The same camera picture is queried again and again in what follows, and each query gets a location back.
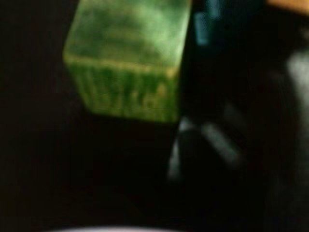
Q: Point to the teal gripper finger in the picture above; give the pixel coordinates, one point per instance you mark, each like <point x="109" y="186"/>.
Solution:
<point x="202" y="26"/>

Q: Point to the dark green wooden cube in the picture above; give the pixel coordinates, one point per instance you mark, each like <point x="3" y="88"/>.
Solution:
<point x="125" y="60"/>

